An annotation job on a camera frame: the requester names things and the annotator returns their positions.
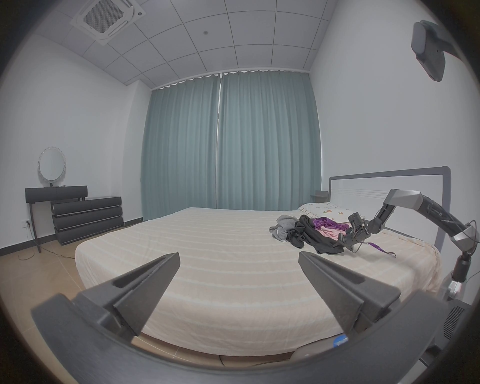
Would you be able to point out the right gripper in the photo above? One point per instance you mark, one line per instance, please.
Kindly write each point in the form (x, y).
(356, 235)

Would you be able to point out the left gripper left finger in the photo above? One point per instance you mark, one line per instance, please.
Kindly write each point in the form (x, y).
(138, 292)

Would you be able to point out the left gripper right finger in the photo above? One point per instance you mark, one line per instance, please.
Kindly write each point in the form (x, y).
(337, 292)

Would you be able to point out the black T-shirt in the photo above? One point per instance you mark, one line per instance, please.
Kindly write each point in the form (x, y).
(311, 236)

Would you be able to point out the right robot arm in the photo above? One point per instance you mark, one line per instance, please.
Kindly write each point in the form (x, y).
(405, 198)

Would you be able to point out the pile of clothes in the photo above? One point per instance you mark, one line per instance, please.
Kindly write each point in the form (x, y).
(330, 227)

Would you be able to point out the bed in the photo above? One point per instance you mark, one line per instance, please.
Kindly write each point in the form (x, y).
(225, 262)

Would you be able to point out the white printed pillow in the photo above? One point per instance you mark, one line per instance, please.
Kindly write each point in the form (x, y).
(326, 209)

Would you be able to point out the grey bedside table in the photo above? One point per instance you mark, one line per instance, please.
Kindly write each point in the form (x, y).
(320, 195)

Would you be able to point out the grey garment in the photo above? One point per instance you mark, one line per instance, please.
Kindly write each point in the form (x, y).
(285, 225)

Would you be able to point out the black chest of drawers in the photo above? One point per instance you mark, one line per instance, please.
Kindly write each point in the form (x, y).
(88, 221)

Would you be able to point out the blue-green curtain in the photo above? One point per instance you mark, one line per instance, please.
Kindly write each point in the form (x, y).
(270, 142)
(180, 150)

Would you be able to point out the black dressing table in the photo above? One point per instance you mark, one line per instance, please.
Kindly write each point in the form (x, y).
(56, 193)

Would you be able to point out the round white-framed mirror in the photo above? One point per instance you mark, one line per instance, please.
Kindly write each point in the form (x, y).
(51, 165)

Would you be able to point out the white ceiling air conditioner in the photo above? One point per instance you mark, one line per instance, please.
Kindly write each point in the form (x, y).
(105, 17)

